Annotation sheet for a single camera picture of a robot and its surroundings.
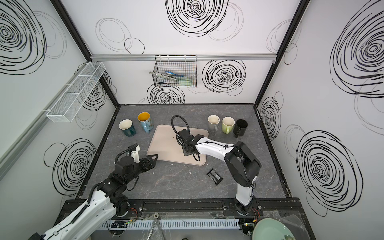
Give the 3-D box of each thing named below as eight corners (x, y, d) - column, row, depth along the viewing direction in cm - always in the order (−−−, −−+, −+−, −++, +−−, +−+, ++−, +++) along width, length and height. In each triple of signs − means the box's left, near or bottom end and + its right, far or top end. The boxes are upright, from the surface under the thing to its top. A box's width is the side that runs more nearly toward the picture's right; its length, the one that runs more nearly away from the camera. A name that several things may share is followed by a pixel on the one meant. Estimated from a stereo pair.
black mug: (234, 139, 102) (237, 130, 95) (232, 128, 109) (234, 119, 101) (245, 139, 102) (250, 130, 95) (242, 128, 109) (246, 119, 101)
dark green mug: (122, 137, 102) (116, 128, 94) (125, 127, 108) (120, 118, 100) (137, 137, 102) (132, 128, 94) (140, 127, 108) (135, 118, 100)
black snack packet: (216, 185, 83) (217, 184, 81) (206, 174, 87) (206, 173, 85) (222, 179, 85) (223, 178, 83) (212, 169, 89) (213, 167, 87)
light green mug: (221, 137, 102) (223, 129, 95) (219, 124, 109) (221, 116, 102) (234, 137, 102) (237, 129, 95) (231, 124, 109) (234, 116, 102)
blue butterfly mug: (139, 134, 104) (134, 125, 95) (142, 121, 111) (138, 111, 103) (151, 134, 104) (148, 125, 95) (154, 121, 111) (151, 111, 103)
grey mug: (207, 134, 103) (208, 126, 96) (207, 123, 110) (208, 114, 103) (219, 134, 103) (221, 126, 96) (217, 122, 110) (219, 114, 103)
